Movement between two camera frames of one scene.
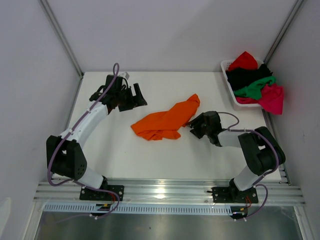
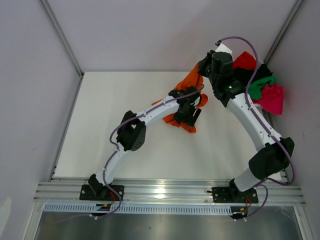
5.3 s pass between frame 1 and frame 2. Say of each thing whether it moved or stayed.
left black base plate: stayed
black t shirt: stayed
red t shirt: stayed
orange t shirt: moved
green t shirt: stayed
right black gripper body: moved
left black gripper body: moved
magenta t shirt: stayed
